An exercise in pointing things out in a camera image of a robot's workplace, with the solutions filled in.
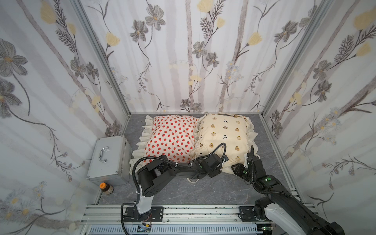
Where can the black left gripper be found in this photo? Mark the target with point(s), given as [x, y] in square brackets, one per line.
[204, 164]

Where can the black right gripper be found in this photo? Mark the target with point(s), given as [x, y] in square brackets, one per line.
[245, 168]

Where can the cream bear print pillow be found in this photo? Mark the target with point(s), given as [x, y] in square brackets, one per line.
[236, 131]

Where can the strawberry print ruffled pillow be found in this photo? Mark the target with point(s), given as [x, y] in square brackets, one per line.
[169, 135]

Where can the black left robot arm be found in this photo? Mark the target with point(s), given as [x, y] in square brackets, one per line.
[151, 174]

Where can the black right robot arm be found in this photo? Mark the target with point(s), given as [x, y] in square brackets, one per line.
[278, 205]

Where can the silver metal case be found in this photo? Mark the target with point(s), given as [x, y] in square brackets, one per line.
[110, 162]

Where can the orange capped brown bottle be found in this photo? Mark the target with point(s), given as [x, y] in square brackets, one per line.
[106, 188]

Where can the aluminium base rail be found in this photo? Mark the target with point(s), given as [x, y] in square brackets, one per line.
[187, 220]

